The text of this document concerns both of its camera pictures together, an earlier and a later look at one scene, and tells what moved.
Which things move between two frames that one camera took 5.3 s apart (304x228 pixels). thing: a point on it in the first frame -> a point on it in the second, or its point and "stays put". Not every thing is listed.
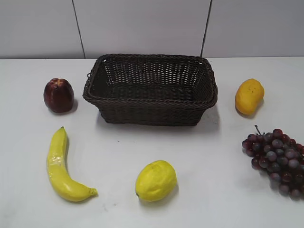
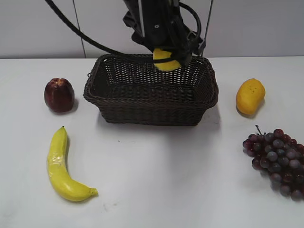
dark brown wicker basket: (137, 89) stays put
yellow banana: (60, 178) stays put
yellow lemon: (156, 181) -> (158, 53)
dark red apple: (59, 95) stays put
